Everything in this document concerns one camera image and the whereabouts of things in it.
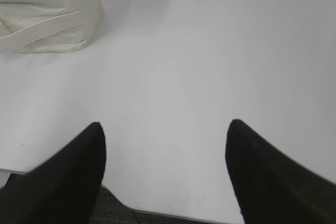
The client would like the cream white zipper bag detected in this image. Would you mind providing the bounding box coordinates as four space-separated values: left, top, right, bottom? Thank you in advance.
1 0 103 54

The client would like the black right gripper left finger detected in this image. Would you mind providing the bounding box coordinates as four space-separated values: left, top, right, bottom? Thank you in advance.
1 122 106 223

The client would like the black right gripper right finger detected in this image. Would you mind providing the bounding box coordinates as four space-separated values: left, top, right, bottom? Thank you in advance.
225 119 335 223

